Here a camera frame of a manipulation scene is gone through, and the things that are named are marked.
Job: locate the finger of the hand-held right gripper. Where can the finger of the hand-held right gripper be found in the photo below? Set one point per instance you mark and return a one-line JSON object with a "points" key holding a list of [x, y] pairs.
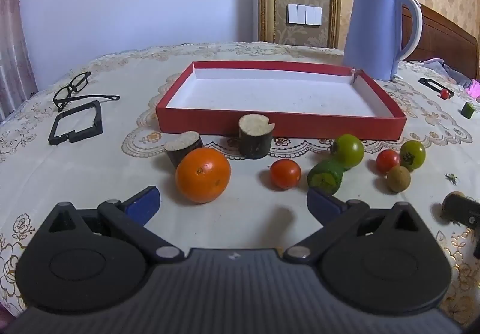
{"points": [[463, 210]]}

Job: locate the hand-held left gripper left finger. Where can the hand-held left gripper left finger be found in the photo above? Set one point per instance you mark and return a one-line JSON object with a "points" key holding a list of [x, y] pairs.
{"points": [[144, 203]]}

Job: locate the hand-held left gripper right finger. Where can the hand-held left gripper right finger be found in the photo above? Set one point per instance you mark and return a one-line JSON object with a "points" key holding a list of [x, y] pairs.
{"points": [[320, 203]]}

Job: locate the brown longan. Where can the brown longan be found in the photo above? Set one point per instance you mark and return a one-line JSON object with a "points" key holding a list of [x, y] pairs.
{"points": [[455, 194], [398, 179]]}

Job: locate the green cucumber piece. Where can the green cucumber piece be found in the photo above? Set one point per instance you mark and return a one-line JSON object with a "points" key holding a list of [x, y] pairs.
{"points": [[326, 174]]}

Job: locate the large red tomato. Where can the large red tomato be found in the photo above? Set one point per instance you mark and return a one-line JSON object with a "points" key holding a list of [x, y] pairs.
{"points": [[285, 173]]}

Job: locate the short eggplant piece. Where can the short eggplant piece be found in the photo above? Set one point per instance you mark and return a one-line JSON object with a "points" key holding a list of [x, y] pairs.
{"points": [[179, 149]]}

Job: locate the orange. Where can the orange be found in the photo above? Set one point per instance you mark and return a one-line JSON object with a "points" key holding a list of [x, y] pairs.
{"points": [[202, 174]]}

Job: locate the small green tomato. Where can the small green tomato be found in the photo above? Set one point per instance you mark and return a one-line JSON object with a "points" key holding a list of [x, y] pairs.
{"points": [[412, 154]]}

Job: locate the red shallow cardboard box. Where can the red shallow cardboard box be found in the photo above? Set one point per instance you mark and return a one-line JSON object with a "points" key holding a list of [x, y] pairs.
{"points": [[318, 128]]}

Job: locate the small red tomato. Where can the small red tomato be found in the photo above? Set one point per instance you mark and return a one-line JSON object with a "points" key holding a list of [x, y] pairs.
{"points": [[387, 161]]}

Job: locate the tall eggplant piece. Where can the tall eggplant piece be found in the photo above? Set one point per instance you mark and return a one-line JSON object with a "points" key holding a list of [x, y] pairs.
{"points": [[255, 143]]}

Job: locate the large green tomato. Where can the large green tomato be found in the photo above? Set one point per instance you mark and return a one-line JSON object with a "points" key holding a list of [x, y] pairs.
{"points": [[348, 150]]}

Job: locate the small dark green cucumber chunk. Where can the small dark green cucumber chunk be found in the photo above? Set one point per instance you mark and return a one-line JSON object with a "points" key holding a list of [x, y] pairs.
{"points": [[467, 110]]}

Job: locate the black eyeglasses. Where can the black eyeglasses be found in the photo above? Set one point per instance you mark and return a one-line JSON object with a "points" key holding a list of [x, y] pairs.
{"points": [[105, 97]]}

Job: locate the tiny red cherry tomato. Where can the tiny red cherry tomato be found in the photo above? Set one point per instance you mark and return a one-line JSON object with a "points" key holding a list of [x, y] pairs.
{"points": [[444, 94]]}

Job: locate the pink cloth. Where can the pink cloth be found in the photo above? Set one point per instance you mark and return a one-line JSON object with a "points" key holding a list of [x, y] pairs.
{"points": [[474, 88]]}

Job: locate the black clip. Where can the black clip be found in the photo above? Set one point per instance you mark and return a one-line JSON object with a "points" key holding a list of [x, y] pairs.
{"points": [[429, 83]]}

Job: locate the grey purple cloth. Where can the grey purple cloth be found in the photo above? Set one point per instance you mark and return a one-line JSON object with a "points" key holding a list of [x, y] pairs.
{"points": [[438, 66]]}

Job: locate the wooden headboard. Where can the wooden headboard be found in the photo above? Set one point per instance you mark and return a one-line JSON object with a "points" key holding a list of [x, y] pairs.
{"points": [[442, 38]]}

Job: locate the blue electric kettle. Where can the blue electric kettle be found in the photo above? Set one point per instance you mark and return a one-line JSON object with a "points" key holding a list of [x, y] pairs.
{"points": [[371, 30]]}

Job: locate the patterned curtain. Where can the patterned curtain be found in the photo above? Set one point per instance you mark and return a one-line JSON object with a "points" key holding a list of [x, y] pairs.
{"points": [[11, 38]]}

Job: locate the black plastic bracket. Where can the black plastic bracket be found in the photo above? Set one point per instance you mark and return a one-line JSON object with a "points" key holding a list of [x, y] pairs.
{"points": [[98, 116]]}

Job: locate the white wall light switch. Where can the white wall light switch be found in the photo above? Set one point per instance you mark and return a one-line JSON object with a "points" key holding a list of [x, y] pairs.
{"points": [[303, 14]]}

